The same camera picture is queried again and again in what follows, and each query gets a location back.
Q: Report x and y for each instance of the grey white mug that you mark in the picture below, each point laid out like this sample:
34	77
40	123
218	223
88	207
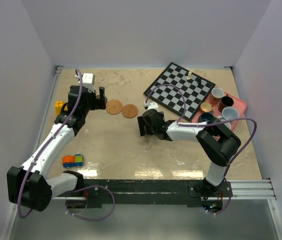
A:
222	119

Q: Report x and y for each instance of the aluminium left rail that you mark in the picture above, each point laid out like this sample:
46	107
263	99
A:
50	98

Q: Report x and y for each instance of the light blue cup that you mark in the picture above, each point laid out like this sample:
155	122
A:
230	113

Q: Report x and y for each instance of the white floral mug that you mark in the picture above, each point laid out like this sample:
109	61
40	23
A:
216	95

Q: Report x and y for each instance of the white chess piece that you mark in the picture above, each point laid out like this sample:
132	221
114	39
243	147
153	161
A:
189	75

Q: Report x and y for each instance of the copper orange cup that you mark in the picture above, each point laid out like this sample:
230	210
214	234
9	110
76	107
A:
205	107

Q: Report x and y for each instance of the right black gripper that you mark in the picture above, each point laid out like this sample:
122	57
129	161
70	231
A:
142	123

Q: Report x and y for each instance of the dark walnut coaster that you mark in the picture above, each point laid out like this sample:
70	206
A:
98	97

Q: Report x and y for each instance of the orange toy car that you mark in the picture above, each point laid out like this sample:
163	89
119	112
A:
70	161

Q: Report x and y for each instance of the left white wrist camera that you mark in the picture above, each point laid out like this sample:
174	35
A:
88	81

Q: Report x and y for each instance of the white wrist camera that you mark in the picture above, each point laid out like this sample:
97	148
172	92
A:
88	81
150	106

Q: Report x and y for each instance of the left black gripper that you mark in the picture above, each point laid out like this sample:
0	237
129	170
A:
98	103

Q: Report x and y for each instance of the yellow toy block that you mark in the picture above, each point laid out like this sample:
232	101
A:
60	106

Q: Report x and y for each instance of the aluminium rail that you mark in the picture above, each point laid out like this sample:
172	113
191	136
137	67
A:
50	98
253	190

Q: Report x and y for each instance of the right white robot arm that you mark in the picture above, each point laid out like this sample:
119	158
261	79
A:
218	142

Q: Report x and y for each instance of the light wooden coaster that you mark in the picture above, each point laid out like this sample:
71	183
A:
129	111

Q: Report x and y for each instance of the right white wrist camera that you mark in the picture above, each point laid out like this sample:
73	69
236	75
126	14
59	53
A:
150	106

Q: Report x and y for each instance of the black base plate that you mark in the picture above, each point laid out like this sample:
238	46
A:
98	202

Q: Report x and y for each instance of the pink plastic tray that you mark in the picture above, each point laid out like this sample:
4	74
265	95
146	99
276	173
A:
239	104

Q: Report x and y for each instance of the small woven rattan coaster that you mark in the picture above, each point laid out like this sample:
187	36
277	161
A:
114	107

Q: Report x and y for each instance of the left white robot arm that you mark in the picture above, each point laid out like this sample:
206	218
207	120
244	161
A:
28	185

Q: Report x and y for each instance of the black maroon cup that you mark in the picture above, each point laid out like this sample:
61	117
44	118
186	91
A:
225	101

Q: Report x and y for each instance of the dark blue cup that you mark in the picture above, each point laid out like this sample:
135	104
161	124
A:
206	117

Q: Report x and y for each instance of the aluminium front rail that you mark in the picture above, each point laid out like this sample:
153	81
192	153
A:
253	190

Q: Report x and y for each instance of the black white chessboard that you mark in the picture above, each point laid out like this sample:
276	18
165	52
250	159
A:
176	93

